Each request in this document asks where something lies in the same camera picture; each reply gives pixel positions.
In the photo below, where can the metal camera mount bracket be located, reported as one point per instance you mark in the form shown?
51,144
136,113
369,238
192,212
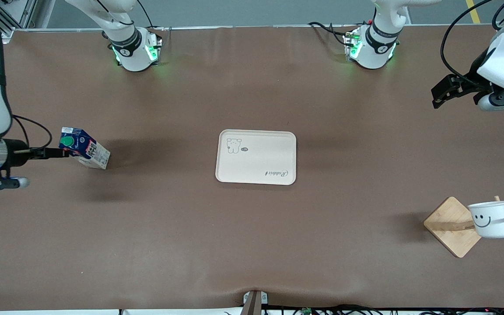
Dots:
254,302

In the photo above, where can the beige plastic tray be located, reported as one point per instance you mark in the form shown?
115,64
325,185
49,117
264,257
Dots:
256,157

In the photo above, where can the wooden cup rack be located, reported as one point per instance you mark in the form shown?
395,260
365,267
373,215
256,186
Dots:
449,227

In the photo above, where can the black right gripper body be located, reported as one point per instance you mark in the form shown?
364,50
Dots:
15,154

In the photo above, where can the aluminium frame with diagonal bars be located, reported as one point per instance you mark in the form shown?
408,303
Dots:
26,13

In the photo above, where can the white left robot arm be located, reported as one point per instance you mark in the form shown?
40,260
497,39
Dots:
376,48

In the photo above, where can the blue milk carton green cap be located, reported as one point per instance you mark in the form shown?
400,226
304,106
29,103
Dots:
90,153

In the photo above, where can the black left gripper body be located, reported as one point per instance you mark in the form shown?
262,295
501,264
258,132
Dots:
472,82

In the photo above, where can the brown table mat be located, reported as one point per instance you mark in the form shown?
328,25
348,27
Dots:
103,240

